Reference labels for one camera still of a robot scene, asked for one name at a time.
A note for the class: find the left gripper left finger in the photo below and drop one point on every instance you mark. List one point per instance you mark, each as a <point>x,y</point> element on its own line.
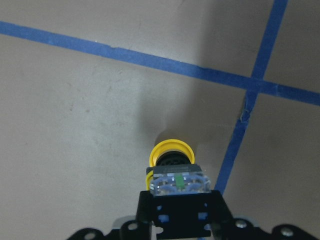
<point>139,228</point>

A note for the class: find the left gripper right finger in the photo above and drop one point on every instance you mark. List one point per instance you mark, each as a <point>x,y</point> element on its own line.
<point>219,218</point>

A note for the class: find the yellow push button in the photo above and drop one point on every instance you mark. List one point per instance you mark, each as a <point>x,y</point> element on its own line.
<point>173,170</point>

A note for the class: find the brown paper table cover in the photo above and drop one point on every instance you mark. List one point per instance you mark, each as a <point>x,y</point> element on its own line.
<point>88,87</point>

